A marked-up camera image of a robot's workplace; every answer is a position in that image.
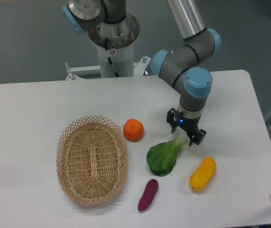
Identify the woven wicker basket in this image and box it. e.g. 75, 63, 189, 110
56, 115, 128, 206

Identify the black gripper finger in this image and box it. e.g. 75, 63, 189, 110
166, 108, 178, 133
188, 128, 206, 146

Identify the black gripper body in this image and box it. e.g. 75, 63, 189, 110
176, 112, 200, 136

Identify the yellow mango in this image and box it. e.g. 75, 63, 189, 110
189, 156, 216, 191

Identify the orange tangerine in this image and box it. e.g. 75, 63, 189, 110
123, 118, 144, 142

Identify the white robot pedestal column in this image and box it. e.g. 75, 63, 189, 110
87, 13, 140, 78

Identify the purple sweet potato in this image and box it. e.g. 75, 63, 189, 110
137, 179, 159, 212

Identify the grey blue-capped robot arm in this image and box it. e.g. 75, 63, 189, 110
61, 0, 222, 145

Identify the green bok choy vegetable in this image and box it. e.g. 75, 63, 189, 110
146, 134, 190, 177

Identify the white metal base frame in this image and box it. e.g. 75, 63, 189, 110
64, 55, 155, 81

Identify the black cable on pedestal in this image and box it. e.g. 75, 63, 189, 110
104, 37, 120, 78

